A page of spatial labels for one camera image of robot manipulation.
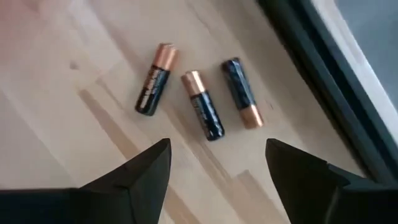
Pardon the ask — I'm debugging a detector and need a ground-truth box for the black copper-top battery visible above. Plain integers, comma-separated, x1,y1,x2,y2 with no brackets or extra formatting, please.
221,57,264,130
134,42,179,117
180,70,226,142

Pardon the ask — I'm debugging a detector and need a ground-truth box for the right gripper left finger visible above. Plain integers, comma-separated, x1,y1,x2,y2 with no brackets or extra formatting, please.
0,138,173,224

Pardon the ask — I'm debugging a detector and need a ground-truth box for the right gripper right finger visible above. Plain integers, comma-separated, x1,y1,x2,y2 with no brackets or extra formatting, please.
265,138,398,224

